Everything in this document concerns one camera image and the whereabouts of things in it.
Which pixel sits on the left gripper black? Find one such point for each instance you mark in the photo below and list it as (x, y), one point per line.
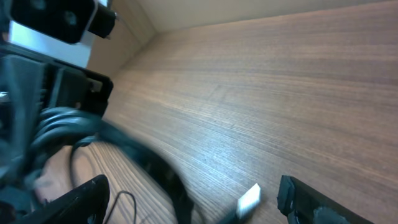
(32, 82)

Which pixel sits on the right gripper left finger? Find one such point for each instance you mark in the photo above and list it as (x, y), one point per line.
(83, 205)

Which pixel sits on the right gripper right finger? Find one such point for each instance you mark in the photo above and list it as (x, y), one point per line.
(301, 203)

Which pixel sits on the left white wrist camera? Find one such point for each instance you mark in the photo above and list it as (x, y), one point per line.
(62, 29)

